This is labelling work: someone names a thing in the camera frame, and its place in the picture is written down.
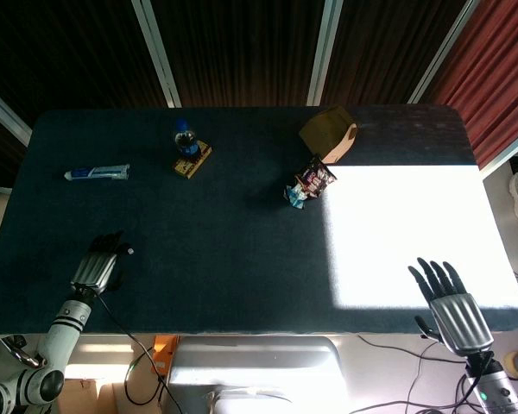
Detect dark blue table mat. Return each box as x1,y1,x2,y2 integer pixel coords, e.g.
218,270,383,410
0,104,518,336

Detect brown cardboard box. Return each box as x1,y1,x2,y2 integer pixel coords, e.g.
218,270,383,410
298,105,358,165

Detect dark snack packet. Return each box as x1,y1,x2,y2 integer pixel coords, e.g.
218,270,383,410
294,155,338,198

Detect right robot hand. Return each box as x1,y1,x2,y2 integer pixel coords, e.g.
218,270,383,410
407,257,496,357

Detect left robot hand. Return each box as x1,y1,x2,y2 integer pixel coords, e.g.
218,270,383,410
70,230,136,297

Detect orange object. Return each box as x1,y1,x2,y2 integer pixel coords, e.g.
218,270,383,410
152,335,179,375

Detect blue white crumpled wrapper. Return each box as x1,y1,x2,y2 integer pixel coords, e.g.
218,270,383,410
283,183,308,210

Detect yellow brown snack box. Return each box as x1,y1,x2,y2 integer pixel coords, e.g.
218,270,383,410
172,140,213,181

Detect blue white toothpaste tube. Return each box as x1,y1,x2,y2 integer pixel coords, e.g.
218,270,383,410
64,163,131,182

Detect black cable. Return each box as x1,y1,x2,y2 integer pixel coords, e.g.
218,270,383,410
349,334,480,414
95,292,186,414

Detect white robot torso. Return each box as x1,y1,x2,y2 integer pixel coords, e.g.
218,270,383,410
167,335,351,414

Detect blue cola bottle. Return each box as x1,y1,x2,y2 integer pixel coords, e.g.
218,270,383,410
173,118,201,160

